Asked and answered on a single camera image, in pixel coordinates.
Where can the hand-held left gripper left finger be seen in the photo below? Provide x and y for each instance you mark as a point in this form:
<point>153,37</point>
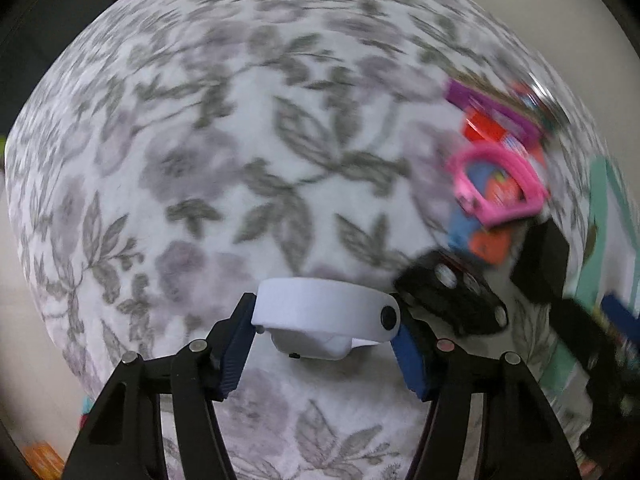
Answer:
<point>234,357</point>

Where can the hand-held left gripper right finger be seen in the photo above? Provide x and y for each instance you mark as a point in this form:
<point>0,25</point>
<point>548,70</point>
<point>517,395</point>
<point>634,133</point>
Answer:
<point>410,360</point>

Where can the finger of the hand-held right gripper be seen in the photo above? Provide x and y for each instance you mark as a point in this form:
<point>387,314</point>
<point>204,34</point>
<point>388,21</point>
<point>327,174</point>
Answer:
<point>445,295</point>
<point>580,332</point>

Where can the white smartwatch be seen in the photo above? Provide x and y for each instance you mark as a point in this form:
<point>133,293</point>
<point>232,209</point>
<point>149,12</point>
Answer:
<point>310,305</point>

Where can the pink smartwatch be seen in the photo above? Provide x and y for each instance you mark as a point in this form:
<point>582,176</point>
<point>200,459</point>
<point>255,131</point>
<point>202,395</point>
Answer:
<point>500,212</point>

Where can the teal cardboard box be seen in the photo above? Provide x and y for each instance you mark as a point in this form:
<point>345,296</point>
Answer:
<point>597,195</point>

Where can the orange red small box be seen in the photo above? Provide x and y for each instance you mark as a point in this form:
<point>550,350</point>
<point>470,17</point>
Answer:
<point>482,130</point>

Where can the blue and orange packet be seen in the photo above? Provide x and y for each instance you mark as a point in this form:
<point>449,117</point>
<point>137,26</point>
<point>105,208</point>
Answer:
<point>487,245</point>

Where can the purple plastic case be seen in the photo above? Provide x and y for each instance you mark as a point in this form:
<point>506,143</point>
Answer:
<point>480,102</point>

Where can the floral printed blanket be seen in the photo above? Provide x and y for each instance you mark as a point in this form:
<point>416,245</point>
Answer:
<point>250,160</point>

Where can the dark wooden furniture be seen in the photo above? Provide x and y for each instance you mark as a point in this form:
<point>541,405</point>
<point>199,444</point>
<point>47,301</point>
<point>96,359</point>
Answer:
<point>60,35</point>

